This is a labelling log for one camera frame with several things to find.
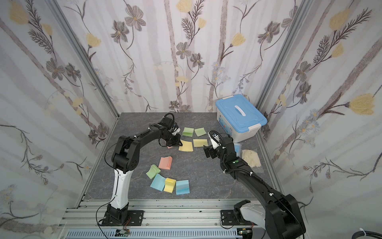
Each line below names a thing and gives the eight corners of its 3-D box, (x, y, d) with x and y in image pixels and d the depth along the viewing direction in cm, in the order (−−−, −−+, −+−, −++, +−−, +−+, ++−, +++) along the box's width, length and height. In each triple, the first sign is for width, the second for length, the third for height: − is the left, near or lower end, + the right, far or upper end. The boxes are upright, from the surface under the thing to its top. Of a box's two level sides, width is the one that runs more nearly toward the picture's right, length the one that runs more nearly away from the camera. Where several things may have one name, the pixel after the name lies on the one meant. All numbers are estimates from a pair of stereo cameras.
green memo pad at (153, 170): (145, 173, 91) (143, 171, 88) (154, 165, 94) (153, 163, 91) (151, 180, 88) (149, 177, 85) (160, 171, 92) (159, 169, 89)
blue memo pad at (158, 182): (151, 187, 87) (150, 184, 83) (158, 175, 91) (157, 172, 88) (162, 191, 85) (161, 189, 82) (168, 179, 89) (167, 177, 86)
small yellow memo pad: (163, 191, 85) (162, 189, 82) (167, 179, 89) (166, 177, 86) (172, 193, 84) (172, 191, 81) (176, 181, 89) (175, 178, 85)
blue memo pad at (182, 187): (176, 195, 84) (176, 193, 81) (176, 182, 88) (176, 180, 86) (189, 193, 84) (189, 191, 82) (188, 181, 89) (188, 179, 86)
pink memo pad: (159, 169, 93) (158, 167, 91) (161, 158, 98) (160, 156, 96) (171, 169, 93) (170, 167, 91) (172, 158, 98) (172, 156, 96)
